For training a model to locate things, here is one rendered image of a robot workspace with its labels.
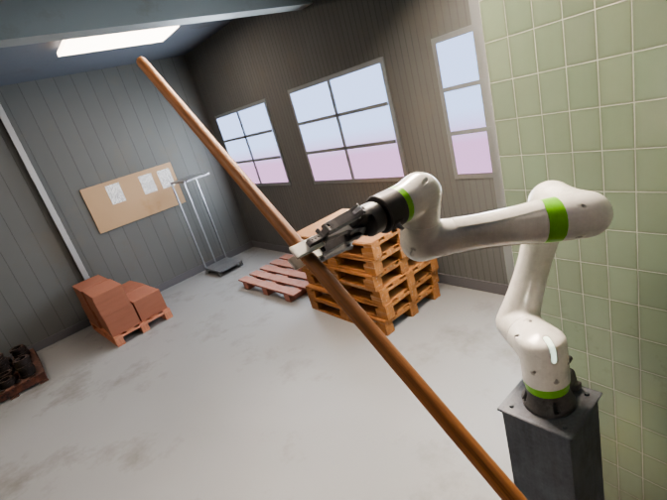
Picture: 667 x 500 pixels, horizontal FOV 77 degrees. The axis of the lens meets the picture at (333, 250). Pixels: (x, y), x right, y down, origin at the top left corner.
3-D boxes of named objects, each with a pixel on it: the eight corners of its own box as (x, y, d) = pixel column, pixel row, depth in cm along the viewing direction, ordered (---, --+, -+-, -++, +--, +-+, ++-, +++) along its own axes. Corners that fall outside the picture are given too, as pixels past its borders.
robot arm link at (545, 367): (552, 361, 134) (546, 311, 128) (581, 393, 120) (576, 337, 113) (511, 371, 135) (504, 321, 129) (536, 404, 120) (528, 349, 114)
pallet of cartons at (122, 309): (149, 300, 681) (130, 259, 657) (175, 317, 586) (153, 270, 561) (92, 327, 633) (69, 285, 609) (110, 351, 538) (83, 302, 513)
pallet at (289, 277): (347, 272, 570) (345, 263, 566) (292, 306, 518) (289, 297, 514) (290, 259, 681) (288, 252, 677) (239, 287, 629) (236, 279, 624)
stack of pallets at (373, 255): (447, 293, 446) (430, 208, 415) (391, 337, 397) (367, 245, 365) (362, 275, 548) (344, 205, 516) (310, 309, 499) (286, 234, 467)
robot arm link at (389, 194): (374, 205, 105) (384, 178, 97) (406, 236, 100) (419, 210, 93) (356, 214, 102) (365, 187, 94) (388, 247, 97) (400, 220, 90)
